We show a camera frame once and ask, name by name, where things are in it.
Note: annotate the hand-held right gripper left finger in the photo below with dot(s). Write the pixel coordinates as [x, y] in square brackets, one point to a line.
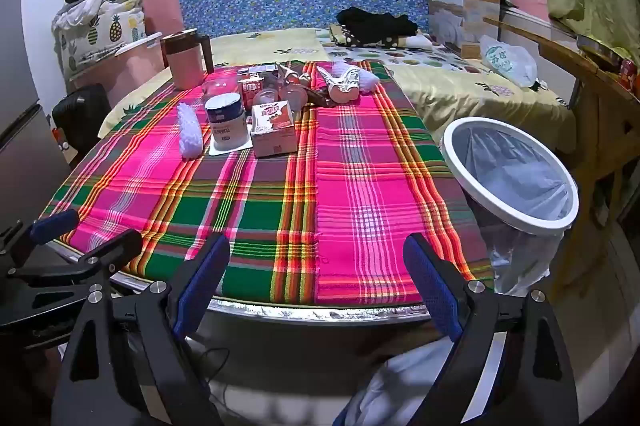
[200, 288]

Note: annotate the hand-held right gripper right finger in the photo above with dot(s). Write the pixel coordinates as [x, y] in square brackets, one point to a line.
[431, 288]

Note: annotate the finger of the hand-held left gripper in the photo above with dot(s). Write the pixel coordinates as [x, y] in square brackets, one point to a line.
[112, 248]
[52, 226]

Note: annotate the white round trash bin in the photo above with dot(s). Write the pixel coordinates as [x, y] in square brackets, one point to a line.
[452, 161]

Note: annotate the white cloth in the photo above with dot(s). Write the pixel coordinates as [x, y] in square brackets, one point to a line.
[395, 386]

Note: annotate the black suitcase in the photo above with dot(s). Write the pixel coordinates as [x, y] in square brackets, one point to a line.
[80, 121]

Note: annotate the grey refrigerator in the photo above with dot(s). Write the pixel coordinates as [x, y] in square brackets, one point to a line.
[25, 106]

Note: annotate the pink green plaid tablecloth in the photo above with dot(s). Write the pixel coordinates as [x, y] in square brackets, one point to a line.
[350, 186]

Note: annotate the white foam net sleeve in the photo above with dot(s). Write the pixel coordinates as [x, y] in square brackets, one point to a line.
[365, 76]
[190, 136]

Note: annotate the white paper sheet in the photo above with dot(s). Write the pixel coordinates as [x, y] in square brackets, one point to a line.
[220, 151]

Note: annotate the translucent bin liner bag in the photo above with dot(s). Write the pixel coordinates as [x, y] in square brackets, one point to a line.
[515, 176]

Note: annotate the white round tin can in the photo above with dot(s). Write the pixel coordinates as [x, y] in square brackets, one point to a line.
[227, 124]

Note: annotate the red and white carton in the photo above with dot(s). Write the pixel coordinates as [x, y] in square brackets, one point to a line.
[272, 131]

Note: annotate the pink storage box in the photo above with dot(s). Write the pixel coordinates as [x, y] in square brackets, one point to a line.
[135, 71]

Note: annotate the clear plastic cup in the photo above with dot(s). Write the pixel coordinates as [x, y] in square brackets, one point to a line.
[220, 84]
[265, 99]
[295, 96]

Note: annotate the yellow pineapple bedsheet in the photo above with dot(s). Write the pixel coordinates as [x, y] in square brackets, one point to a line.
[450, 91]

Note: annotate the pink jug with brown lid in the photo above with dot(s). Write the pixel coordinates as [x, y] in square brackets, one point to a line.
[185, 64]

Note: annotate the pineapple print bedding bundle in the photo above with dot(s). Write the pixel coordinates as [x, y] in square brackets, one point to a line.
[100, 26]

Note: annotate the small red carton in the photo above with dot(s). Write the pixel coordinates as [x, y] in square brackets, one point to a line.
[251, 89]

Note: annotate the white cloth pouch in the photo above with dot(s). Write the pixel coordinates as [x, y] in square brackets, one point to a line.
[342, 84]

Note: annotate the fruit print cloth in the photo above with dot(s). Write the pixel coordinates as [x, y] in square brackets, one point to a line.
[400, 55]

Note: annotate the white plastic bag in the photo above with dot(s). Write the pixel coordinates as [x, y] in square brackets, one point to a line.
[510, 59]

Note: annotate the wooden side table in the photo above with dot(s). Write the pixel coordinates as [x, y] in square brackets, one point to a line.
[600, 106]

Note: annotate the brown polka dot cloth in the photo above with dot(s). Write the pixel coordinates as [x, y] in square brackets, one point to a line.
[350, 37]

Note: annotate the black clothes pile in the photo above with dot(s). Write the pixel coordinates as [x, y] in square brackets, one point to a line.
[375, 22]

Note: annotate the printed cardboard box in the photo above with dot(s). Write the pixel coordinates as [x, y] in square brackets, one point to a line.
[460, 16]

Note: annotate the red jar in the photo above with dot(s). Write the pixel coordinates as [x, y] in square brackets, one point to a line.
[630, 74]

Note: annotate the metal pan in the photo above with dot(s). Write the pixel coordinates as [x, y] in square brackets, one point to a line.
[597, 46]

